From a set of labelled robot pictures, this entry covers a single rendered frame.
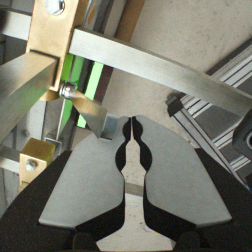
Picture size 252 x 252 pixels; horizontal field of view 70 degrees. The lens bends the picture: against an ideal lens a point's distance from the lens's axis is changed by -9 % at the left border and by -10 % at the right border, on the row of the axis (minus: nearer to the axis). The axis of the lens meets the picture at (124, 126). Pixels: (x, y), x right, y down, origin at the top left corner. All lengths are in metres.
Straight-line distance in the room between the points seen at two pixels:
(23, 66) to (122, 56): 0.11
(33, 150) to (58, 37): 0.20
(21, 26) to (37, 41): 0.03
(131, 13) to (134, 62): 0.78
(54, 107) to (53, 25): 0.27
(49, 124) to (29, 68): 0.32
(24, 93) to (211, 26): 1.09
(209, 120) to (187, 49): 0.40
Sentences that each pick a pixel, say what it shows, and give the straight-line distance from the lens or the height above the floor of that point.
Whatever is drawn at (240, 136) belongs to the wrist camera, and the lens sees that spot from 0.21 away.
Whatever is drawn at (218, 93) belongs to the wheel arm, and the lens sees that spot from 0.28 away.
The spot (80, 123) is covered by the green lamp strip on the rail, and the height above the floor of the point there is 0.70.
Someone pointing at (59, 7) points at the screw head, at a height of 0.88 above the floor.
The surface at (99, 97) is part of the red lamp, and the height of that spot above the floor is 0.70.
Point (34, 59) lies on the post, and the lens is 0.23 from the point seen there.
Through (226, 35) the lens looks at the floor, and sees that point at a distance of 1.23.
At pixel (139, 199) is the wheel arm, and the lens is 0.41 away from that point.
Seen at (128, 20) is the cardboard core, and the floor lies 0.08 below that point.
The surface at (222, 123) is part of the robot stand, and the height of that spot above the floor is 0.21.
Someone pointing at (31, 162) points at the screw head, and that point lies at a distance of 0.36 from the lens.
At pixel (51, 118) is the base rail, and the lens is 0.49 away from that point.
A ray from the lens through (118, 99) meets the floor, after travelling 1.20.
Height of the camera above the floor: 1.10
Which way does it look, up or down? 58 degrees down
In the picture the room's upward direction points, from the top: 178 degrees counter-clockwise
